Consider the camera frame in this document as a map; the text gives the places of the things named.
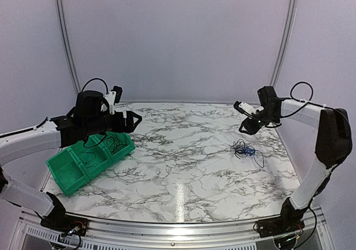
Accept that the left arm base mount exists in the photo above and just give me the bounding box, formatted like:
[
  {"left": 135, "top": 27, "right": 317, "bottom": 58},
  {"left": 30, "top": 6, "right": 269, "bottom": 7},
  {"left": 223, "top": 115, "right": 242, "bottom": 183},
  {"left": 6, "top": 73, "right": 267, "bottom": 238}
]
[{"left": 41, "top": 214, "right": 88, "bottom": 236}]

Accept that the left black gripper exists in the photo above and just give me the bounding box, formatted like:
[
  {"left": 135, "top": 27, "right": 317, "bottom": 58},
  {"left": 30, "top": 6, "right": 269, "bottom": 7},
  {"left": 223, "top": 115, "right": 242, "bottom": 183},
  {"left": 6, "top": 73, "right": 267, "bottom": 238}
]
[{"left": 84, "top": 111, "right": 142, "bottom": 136}]

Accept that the left aluminium frame post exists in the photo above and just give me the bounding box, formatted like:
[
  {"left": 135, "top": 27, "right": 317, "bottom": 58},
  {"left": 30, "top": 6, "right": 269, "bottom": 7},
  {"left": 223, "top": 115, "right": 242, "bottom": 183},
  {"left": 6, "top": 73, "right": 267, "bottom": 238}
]
[{"left": 55, "top": 0, "right": 81, "bottom": 95}]

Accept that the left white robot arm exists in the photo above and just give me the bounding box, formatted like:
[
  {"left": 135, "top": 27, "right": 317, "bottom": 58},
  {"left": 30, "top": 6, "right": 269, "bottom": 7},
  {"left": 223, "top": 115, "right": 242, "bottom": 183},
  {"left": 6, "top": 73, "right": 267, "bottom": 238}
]
[{"left": 1, "top": 86, "right": 142, "bottom": 231}]

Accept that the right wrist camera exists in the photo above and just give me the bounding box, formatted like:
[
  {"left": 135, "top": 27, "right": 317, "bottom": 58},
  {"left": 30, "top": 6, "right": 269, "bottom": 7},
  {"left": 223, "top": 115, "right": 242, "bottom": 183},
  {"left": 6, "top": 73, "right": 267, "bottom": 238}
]
[{"left": 233, "top": 101, "right": 260, "bottom": 119}]

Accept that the tangled blue cable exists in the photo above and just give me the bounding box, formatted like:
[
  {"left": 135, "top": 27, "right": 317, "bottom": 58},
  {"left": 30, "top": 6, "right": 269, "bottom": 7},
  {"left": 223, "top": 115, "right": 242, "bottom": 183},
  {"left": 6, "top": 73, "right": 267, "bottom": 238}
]
[{"left": 232, "top": 138, "right": 265, "bottom": 169}]

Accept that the front aluminium rail base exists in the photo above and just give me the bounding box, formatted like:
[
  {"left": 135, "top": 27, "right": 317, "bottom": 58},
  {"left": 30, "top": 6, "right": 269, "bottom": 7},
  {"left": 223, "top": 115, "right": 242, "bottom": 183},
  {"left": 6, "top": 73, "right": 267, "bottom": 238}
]
[{"left": 10, "top": 208, "right": 335, "bottom": 249}]

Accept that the right aluminium frame post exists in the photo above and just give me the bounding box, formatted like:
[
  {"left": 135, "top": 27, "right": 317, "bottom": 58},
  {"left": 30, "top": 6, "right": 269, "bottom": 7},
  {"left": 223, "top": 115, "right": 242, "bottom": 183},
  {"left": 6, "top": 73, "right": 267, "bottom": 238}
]
[{"left": 265, "top": 0, "right": 298, "bottom": 88}]

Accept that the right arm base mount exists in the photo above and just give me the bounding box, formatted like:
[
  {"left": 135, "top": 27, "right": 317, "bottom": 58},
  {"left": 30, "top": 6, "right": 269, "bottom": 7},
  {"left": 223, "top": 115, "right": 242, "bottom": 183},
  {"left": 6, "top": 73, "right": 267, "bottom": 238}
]
[{"left": 253, "top": 217, "right": 305, "bottom": 238}]

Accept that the aluminium frame post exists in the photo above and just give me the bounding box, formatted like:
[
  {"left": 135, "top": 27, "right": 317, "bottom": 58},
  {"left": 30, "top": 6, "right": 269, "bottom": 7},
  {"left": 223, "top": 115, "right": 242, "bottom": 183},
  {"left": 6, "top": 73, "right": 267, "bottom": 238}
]
[
  {"left": 55, "top": 0, "right": 81, "bottom": 95},
  {"left": 265, "top": 0, "right": 298, "bottom": 88}
]

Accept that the green three-compartment plastic bin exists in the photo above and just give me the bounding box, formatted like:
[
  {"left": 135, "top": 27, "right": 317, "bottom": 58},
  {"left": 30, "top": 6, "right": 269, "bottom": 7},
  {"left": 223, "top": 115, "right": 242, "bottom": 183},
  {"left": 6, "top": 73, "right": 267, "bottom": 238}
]
[{"left": 46, "top": 132, "right": 135, "bottom": 197}]

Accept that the back aluminium frame rail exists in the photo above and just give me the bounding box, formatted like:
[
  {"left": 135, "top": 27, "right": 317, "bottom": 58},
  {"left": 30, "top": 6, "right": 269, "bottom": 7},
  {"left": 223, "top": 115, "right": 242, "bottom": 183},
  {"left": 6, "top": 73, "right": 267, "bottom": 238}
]
[{"left": 115, "top": 101, "right": 237, "bottom": 105}]

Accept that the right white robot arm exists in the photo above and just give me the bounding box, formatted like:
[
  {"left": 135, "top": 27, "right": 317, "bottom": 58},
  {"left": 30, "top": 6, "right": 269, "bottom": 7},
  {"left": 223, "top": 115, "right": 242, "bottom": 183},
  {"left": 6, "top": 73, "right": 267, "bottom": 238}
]
[{"left": 234, "top": 86, "right": 353, "bottom": 233}]

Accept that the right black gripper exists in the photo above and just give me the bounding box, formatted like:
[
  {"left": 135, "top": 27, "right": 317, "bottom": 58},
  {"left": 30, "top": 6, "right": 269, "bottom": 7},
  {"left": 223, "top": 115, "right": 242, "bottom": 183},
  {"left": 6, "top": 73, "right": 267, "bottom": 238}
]
[{"left": 239, "top": 109, "right": 279, "bottom": 136}]

